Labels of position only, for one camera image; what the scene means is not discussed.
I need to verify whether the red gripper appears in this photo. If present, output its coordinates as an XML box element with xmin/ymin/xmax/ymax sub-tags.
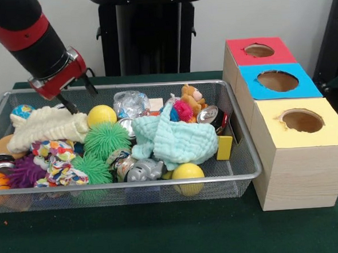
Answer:
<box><xmin>26</xmin><ymin>45</ymin><xmax>100</xmax><ymax>118</ymax></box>

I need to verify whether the shallow mesh bin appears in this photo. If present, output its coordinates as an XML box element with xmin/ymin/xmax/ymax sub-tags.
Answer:
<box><xmin>0</xmin><ymin>75</ymin><xmax>265</xmax><ymax>214</ymax></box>

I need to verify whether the wooden box with three holes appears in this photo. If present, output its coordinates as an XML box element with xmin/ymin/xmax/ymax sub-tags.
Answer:
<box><xmin>220</xmin><ymin>32</ymin><xmax>338</xmax><ymax>215</ymax></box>

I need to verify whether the yellow tennis ball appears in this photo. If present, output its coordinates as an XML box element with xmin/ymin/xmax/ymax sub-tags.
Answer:
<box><xmin>86</xmin><ymin>103</ymin><xmax>119</xmax><ymax>129</ymax></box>

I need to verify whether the green spiky rubber ball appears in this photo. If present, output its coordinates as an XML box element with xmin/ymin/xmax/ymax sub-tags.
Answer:
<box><xmin>81</xmin><ymin>120</ymin><xmax>133</xmax><ymax>163</ymax></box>
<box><xmin>70</xmin><ymin>152</ymin><xmax>113</xmax><ymax>187</ymax></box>

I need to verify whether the colourful patterned cloth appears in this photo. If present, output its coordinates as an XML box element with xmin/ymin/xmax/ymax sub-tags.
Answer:
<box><xmin>30</xmin><ymin>137</ymin><xmax>90</xmax><ymax>189</ymax></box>

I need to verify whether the purple spiky rubber ball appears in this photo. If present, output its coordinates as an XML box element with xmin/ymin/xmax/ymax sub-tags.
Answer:
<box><xmin>6</xmin><ymin>153</ymin><xmax>49</xmax><ymax>190</ymax></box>

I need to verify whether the mint muslin cloth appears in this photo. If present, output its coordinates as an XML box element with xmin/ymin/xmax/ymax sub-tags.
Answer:
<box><xmin>128</xmin><ymin>100</ymin><xmax>220</xmax><ymax>174</ymax></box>

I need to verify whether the smooth yellow ball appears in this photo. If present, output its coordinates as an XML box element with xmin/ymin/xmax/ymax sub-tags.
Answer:
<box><xmin>170</xmin><ymin>161</ymin><xmax>206</xmax><ymax>198</ymax></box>

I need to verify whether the black stand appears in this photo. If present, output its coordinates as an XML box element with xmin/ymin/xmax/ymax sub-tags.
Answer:
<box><xmin>307</xmin><ymin>0</ymin><xmax>338</xmax><ymax>84</ymax></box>

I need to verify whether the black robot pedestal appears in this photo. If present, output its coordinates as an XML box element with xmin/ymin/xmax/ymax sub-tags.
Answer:
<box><xmin>88</xmin><ymin>0</ymin><xmax>214</xmax><ymax>79</ymax></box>

